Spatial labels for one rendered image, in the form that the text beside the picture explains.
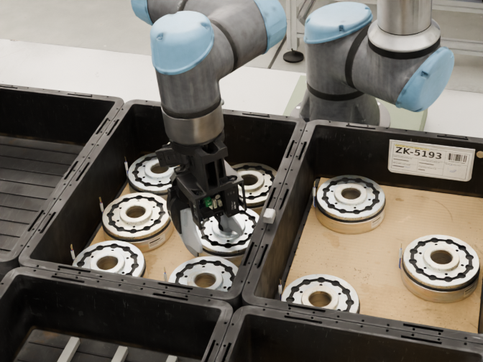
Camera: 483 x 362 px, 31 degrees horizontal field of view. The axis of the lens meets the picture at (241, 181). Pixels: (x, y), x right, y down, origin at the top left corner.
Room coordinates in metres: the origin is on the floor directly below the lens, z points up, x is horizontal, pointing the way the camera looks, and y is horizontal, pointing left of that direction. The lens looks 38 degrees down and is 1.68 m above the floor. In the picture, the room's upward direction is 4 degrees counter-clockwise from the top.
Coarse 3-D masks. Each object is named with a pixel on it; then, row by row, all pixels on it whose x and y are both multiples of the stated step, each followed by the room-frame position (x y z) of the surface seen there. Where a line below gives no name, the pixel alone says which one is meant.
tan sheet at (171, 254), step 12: (96, 240) 0.96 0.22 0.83; (168, 240) 0.95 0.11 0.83; (180, 240) 0.95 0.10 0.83; (144, 252) 0.93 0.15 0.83; (156, 252) 0.92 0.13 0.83; (168, 252) 0.92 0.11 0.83; (180, 252) 0.92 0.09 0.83; (156, 264) 0.90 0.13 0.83; (168, 264) 0.90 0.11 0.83; (156, 276) 0.88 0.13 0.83; (168, 276) 0.87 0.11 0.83
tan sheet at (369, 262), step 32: (416, 192) 1.02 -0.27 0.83; (320, 224) 0.96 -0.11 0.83; (384, 224) 0.95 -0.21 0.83; (416, 224) 0.95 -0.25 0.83; (448, 224) 0.94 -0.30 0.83; (480, 224) 0.94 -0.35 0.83; (320, 256) 0.89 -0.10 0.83; (352, 256) 0.89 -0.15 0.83; (384, 256) 0.88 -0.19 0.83; (480, 256) 0.87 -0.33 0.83; (384, 288) 0.82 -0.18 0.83; (480, 288) 0.81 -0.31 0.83; (416, 320) 0.76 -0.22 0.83; (448, 320) 0.76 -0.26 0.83
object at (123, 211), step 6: (126, 204) 0.99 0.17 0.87; (132, 204) 0.99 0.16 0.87; (138, 204) 0.99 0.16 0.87; (144, 204) 0.99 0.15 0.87; (120, 210) 0.98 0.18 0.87; (126, 210) 0.98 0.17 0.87; (150, 210) 0.98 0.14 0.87; (120, 216) 0.97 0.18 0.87; (126, 216) 0.97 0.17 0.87; (144, 216) 0.96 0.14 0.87; (150, 216) 0.97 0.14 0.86; (126, 222) 0.96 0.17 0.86; (132, 222) 0.95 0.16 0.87; (138, 222) 0.95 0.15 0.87
